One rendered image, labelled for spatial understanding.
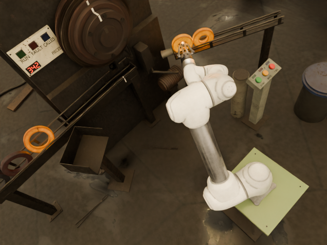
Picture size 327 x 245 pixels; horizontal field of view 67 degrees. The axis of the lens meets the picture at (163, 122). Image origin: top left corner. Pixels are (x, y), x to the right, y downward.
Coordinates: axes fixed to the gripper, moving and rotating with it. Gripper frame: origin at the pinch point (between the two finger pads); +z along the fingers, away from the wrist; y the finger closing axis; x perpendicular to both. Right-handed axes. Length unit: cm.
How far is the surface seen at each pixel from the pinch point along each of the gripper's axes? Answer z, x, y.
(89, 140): -57, -10, -78
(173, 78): -13.4, -22.2, -12.3
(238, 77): -28.6, -20.1, 33.6
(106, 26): -21, 45, -41
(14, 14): -19, 65, -81
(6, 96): 69, -77, -215
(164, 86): -17.8, -23.2, -20.7
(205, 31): -1.3, 4.9, 16.9
